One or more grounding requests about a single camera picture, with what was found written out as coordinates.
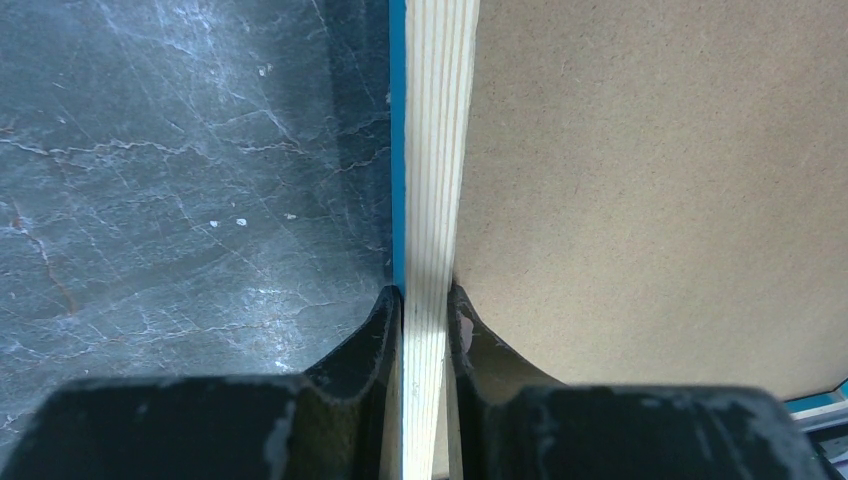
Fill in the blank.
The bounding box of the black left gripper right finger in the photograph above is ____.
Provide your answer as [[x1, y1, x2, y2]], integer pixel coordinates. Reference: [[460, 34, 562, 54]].
[[447, 285, 835, 479]]

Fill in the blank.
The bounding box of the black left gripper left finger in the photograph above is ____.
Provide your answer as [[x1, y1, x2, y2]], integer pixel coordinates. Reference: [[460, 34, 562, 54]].
[[1, 286, 403, 479]]

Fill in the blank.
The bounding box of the wooden picture frame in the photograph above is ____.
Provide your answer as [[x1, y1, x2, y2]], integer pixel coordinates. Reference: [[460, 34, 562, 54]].
[[378, 0, 848, 480]]

